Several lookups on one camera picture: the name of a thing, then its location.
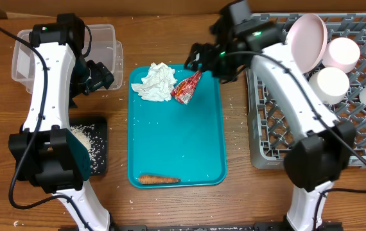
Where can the pale green bowl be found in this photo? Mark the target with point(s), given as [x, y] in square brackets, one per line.
[330, 84]

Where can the clear plastic bin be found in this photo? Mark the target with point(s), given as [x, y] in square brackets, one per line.
[104, 48]

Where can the white tissue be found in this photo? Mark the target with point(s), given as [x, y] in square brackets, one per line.
[157, 85]

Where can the teal plastic serving tray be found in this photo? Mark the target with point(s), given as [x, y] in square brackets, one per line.
[175, 140]

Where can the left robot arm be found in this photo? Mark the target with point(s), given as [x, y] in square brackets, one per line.
[46, 152]

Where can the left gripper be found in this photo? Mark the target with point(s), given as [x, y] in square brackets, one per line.
[102, 76]

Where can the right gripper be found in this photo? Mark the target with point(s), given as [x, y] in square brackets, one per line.
[204, 52]

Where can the orange carrot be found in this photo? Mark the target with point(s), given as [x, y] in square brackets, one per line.
[152, 180]

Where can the red snack wrapper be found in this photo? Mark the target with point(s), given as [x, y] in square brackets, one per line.
[184, 91]

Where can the large white plate with rice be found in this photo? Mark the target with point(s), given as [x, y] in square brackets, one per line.
[308, 40]

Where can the grey dishwasher rack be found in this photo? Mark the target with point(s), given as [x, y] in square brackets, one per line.
[269, 135]

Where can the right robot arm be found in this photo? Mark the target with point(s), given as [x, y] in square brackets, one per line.
[322, 144]

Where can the pink plastic bowl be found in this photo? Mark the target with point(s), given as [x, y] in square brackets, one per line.
[342, 53]

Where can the black tray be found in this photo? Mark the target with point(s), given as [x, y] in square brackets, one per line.
[100, 121]

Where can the pile of white rice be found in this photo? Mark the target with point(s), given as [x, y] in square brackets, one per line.
[91, 136]

